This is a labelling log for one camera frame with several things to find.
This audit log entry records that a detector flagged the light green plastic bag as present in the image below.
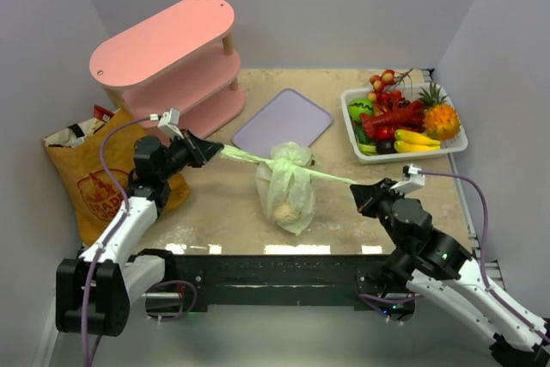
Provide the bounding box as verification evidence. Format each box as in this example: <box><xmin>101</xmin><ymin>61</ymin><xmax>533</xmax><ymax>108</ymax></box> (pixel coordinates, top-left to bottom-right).
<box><xmin>221</xmin><ymin>142</ymin><xmax>354</xmax><ymax>235</ymax></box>

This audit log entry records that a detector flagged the red Chuba chips bag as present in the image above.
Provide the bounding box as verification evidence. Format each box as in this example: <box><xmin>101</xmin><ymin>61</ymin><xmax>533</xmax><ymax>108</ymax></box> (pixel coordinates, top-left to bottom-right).
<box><xmin>94</xmin><ymin>105</ymin><xmax>114</xmax><ymax>123</ymax></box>

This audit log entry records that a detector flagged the brown Trader Joe's bag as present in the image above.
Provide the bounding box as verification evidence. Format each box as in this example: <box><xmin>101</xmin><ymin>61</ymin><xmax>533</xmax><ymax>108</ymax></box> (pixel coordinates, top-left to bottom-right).
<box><xmin>41</xmin><ymin>107</ymin><xmax>191</xmax><ymax>247</ymax></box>

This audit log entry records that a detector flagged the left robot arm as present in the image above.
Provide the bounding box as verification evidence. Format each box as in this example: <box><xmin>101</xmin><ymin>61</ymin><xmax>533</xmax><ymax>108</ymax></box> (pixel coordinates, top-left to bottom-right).
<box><xmin>55</xmin><ymin>130</ymin><xmax>223</xmax><ymax>337</ymax></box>

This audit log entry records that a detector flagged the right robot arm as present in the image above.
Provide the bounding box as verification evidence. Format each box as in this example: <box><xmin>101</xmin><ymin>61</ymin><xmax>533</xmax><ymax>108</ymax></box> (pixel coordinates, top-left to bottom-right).
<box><xmin>350</xmin><ymin>170</ymin><xmax>549</xmax><ymax>366</ymax></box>

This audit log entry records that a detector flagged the dark purple toy plum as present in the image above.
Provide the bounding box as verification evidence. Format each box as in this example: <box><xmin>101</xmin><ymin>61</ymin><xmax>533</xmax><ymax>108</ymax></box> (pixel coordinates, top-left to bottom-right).
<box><xmin>376</xmin><ymin>139</ymin><xmax>396</xmax><ymax>155</ymax></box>

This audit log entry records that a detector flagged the lower yellow toy banana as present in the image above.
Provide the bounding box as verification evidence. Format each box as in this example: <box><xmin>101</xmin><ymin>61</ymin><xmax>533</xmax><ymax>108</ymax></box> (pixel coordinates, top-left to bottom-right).
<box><xmin>394</xmin><ymin>140</ymin><xmax>441</xmax><ymax>153</ymax></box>

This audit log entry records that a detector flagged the yellow toy banana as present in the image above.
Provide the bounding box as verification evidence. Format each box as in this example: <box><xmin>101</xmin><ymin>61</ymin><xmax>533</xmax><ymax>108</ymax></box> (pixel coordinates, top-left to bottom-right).
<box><xmin>394</xmin><ymin>140</ymin><xmax>441</xmax><ymax>153</ymax></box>
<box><xmin>394</xmin><ymin>129</ymin><xmax>441</xmax><ymax>147</ymax></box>

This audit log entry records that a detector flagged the red toy apple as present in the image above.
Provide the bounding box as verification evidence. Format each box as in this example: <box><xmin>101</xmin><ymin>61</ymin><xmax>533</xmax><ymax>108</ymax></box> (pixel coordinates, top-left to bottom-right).
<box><xmin>375</xmin><ymin>125</ymin><xmax>395</xmax><ymax>142</ymax></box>

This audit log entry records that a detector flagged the upper yellow toy banana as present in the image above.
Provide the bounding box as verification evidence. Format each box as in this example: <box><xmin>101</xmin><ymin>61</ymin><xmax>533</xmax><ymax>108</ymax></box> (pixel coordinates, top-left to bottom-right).
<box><xmin>394</xmin><ymin>129</ymin><xmax>441</xmax><ymax>147</ymax></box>

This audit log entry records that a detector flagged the green toy watermelon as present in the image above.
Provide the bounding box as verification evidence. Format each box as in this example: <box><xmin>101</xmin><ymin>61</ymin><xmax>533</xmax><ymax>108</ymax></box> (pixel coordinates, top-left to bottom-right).
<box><xmin>347</xmin><ymin>98</ymin><xmax>374</xmax><ymax>123</ymax></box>

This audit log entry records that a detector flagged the red toy lobster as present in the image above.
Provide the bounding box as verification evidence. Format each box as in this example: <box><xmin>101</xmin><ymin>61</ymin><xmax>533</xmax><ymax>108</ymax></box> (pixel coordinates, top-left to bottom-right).
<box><xmin>360</xmin><ymin>101</ymin><xmax>425</xmax><ymax>138</ymax></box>

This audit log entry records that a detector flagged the toy pineapple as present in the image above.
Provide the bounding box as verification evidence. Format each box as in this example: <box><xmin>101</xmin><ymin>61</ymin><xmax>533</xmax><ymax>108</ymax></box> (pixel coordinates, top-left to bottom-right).
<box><xmin>419</xmin><ymin>83</ymin><xmax>461</xmax><ymax>141</ymax></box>

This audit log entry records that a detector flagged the pink two-tier shelf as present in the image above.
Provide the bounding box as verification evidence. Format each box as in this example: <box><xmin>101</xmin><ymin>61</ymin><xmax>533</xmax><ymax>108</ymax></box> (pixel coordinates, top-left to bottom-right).
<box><xmin>89</xmin><ymin>0</ymin><xmax>245</xmax><ymax>138</ymax></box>

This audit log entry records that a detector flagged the lavender tray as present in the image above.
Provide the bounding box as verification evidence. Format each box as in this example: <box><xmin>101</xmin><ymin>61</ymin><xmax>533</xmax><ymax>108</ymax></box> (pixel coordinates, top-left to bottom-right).
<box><xmin>232</xmin><ymin>89</ymin><xmax>333</xmax><ymax>158</ymax></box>

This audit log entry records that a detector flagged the white plastic basket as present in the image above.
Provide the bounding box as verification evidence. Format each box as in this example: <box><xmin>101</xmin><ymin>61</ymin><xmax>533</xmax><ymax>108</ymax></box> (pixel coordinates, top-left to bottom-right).
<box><xmin>340</xmin><ymin>87</ymin><xmax>468</xmax><ymax>165</ymax></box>

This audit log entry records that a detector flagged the red yellow berry sprig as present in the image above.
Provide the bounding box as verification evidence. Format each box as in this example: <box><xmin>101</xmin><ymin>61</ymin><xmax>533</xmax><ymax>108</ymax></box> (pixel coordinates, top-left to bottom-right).
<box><xmin>367</xmin><ymin>69</ymin><xmax>413</xmax><ymax>104</ymax></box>

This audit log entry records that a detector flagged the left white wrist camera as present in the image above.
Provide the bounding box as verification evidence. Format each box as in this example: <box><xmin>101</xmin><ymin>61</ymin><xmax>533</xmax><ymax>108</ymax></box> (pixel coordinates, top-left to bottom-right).
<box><xmin>149</xmin><ymin>108</ymin><xmax>186</xmax><ymax>142</ymax></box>

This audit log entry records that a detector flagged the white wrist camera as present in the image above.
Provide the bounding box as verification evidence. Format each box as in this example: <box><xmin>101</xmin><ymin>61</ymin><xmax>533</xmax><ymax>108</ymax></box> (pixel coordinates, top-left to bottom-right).
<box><xmin>390</xmin><ymin>163</ymin><xmax>425</xmax><ymax>195</ymax></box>
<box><xmin>149</xmin><ymin>108</ymin><xmax>186</xmax><ymax>142</ymax></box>

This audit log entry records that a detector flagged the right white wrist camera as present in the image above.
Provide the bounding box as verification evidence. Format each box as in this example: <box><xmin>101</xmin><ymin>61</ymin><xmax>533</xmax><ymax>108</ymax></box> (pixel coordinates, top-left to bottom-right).
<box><xmin>390</xmin><ymin>163</ymin><xmax>425</xmax><ymax>195</ymax></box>

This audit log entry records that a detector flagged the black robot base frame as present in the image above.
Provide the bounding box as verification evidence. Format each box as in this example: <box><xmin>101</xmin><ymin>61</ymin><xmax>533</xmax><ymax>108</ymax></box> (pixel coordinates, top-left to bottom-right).
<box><xmin>143</xmin><ymin>252</ymin><xmax>415</xmax><ymax>320</ymax></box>

